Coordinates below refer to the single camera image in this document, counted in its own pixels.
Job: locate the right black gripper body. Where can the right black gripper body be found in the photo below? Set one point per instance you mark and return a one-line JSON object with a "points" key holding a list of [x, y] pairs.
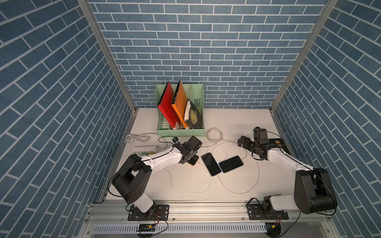
{"points": [[248, 144]]}

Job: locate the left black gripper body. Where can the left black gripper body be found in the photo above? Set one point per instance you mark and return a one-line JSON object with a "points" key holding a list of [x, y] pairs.
{"points": [[192, 154]]}

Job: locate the phone with orange case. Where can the phone with orange case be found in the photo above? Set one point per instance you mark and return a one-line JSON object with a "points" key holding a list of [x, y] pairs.
{"points": [[193, 160]]}

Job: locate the black phone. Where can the black phone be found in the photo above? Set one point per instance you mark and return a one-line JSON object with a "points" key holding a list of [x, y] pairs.
{"points": [[211, 164]]}

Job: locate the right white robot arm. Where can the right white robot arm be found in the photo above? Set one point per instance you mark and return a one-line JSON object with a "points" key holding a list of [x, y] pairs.
{"points": [[313, 191]]}

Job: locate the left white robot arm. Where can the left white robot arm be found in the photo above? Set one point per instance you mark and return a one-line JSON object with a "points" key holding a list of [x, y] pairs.
{"points": [[132, 178]]}

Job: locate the phone with green case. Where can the phone with green case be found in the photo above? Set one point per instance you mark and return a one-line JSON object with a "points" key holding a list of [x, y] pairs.
{"points": [[231, 164]]}

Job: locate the black book gold lettering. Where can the black book gold lettering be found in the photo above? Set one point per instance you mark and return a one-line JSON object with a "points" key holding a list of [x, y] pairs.
{"points": [[280, 143]]}

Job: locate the black book in rack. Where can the black book in rack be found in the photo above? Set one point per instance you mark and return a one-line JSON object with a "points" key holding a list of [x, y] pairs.
{"points": [[193, 116]]}

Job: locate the white power strip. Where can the white power strip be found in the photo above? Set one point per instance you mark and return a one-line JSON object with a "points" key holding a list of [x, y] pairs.
{"points": [[145, 150]]}

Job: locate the orange folder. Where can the orange folder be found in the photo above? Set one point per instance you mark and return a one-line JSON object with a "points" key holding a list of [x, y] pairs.
{"points": [[179, 103]]}

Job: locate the red folder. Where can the red folder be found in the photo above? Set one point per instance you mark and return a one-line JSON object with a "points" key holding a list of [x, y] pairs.
{"points": [[165, 107]]}

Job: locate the green file organizer rack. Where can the green file organizer rack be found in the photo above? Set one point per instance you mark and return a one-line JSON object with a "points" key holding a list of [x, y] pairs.
{"points": [[195, 93]]}

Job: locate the small green circuit board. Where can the small green circuit board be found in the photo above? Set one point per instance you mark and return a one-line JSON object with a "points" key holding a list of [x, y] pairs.
{"points": [[148, 228]]}

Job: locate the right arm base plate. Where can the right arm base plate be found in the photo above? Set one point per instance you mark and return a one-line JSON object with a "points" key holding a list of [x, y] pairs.
{"points": [[258, 212]]}

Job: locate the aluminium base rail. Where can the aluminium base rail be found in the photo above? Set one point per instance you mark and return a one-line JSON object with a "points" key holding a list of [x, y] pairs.
{"points": [[202, 219]]}

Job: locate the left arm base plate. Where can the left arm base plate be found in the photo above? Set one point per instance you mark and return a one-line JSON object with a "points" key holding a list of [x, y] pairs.
{"points": [[155, 213]]}

